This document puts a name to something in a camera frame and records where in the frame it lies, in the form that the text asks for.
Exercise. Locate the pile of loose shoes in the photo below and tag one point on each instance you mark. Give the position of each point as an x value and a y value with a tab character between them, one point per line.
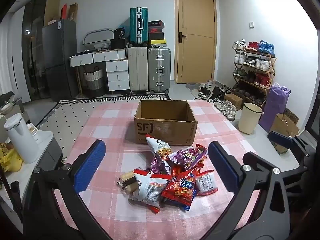
225	107

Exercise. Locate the teal suitcase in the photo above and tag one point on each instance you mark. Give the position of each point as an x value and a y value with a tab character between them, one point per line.
137	27

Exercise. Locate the small cardboard box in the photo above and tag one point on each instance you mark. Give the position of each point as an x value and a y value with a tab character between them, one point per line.
233	101

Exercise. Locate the large flat cardboard sheet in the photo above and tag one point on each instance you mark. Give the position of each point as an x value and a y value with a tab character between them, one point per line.
51	5

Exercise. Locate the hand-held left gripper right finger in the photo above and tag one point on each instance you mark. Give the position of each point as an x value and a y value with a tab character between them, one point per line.
222	165

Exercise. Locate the orange cookie packet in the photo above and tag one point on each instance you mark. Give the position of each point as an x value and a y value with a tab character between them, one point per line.
177	170

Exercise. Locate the grey side cabinet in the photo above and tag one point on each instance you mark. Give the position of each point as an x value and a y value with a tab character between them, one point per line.
45	145

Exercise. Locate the wooden door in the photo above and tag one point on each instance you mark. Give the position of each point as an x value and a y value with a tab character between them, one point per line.
197	30

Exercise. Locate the flat black box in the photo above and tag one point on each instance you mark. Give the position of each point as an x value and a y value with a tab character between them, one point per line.
119	44

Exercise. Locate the white desk with drawers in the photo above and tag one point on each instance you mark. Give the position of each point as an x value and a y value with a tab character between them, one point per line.
116	66

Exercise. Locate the plain black shoe box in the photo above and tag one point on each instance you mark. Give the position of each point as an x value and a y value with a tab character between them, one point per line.
156	36

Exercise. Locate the open cardboard carton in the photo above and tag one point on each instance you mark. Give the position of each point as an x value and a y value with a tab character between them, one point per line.
287	125

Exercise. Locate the dark wardrobe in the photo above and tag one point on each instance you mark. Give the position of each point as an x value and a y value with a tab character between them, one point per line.
33	50

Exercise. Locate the brown paper bag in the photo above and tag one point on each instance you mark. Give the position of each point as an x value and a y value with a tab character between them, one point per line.
73	12

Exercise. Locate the yellow plastic bag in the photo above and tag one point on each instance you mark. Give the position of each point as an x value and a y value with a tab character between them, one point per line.
10	160

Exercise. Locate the woven laundry basket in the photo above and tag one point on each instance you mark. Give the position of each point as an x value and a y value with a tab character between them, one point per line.
93	81

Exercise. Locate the small white snack packet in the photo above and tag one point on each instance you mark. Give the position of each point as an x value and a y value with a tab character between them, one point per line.
206	182

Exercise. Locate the black carton white print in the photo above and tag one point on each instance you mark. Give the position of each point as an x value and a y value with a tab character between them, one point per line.
120	33

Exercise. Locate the silver suitcase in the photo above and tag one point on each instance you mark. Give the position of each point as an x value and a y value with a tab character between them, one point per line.
160	70

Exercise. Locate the arched metal frame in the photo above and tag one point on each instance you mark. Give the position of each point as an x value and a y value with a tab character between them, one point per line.
86	38

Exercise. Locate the white kettle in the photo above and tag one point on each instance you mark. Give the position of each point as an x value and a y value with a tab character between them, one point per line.
21	140

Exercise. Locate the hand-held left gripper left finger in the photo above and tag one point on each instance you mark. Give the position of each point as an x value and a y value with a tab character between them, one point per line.
92	162

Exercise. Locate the white noodle snack packet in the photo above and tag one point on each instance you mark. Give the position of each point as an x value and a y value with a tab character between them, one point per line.
160	147

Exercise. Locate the flat white box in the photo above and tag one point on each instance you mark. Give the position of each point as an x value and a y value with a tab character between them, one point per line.
55	22

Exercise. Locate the pink checked tablecloth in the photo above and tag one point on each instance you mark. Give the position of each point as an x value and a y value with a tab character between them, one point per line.
112	130

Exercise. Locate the purple white snack packet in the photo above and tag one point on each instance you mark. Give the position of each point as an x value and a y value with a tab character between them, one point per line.
160	166

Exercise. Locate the red paper bag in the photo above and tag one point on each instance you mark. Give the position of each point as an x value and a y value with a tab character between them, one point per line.
64	12

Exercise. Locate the brown cardboard box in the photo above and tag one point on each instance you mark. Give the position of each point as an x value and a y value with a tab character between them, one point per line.
165	130

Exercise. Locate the blue cookie packet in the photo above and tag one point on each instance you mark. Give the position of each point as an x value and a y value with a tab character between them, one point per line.
186	207

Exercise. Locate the pink purple snack packet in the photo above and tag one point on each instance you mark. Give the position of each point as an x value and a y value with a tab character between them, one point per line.
187	155

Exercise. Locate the grey fridge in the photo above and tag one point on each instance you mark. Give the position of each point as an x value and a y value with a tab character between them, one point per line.
58	60

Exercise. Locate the paper noodle cup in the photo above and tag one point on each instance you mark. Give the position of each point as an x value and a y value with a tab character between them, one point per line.
33	131

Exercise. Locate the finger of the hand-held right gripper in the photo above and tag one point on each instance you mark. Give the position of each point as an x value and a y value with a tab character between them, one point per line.
252	158
280	140

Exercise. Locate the clear packet brown cake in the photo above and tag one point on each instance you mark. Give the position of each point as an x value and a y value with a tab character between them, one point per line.
128	182

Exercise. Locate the grey door mat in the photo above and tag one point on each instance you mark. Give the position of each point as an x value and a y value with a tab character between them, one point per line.
193	88

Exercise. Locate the cream suitcase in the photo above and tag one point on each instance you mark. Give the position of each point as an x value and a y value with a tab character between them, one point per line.
137	70

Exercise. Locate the red orange snack packet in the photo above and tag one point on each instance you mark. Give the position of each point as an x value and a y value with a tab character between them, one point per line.
153	208

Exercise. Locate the cream waste bin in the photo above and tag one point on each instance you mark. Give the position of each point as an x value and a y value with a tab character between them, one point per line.
247	120

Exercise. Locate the black shoe box red label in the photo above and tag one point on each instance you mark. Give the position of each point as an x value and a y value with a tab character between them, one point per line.
156	24

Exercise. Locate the purple plastic bag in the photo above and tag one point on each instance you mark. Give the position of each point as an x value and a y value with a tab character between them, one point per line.
273	105

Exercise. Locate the yellow black shoe box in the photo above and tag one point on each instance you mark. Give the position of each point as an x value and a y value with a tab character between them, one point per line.
158	43

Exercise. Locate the red chips packet blue label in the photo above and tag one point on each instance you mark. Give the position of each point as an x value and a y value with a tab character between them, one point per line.
180	187

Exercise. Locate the large white red snack packet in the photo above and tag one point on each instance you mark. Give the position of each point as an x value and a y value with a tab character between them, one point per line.
147	187

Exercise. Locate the wooden shoe rack with shoes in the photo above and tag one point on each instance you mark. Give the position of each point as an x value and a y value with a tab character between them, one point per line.
262	80

